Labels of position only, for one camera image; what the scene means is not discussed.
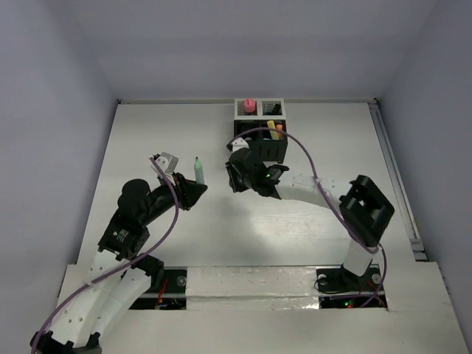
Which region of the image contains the black slotted organizer box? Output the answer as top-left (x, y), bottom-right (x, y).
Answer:
top-left (233, 119), bottom-right (288, 164)

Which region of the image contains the clear green highlighter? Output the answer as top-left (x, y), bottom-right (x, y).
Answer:
top-left (194, 156), bottom-right (205, 184)

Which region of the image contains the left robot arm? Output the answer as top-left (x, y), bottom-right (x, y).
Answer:
top-left (30, 173), bottom-right (207, 353)

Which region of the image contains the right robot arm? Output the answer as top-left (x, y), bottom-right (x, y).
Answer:
top-left (226, 148), bottom-right (395, 289)

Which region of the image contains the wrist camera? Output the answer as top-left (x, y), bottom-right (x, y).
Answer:
top-left (149, 152), bottom-right (179, 182)
top-left (226, 137), bottom-right (249, 153)

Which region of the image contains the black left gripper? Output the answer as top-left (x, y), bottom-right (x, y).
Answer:
top-left (141, 170), bottom-right (207, 224)

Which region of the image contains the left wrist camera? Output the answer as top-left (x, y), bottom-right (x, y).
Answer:
top-left (149, 152), bottom-right (179, 182)

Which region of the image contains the clear blue-tip marker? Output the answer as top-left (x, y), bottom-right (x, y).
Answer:
top-left (263, 103), bottom-right (277, 115)

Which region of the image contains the pink bottle of pens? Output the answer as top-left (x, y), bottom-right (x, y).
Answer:
top-left (243, 98), bottom-right (257, 115)

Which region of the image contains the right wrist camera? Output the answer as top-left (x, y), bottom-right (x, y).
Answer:
top-left (226, 137), bottom-right (249, 153)

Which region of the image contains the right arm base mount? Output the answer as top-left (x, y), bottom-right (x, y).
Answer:
top-left (313, 265), bottom-right (388, 309)

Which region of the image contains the white slotted organizer box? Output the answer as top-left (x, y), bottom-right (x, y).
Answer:
top-left (234, 98), bottom-right (286, 120)

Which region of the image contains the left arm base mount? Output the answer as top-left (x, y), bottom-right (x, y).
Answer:
top-left (130, 259), bottom-right (187, 310)

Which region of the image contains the yellow marker cap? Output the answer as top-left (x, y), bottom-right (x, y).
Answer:
top-left (266, 120), bottom-right (276, 133)

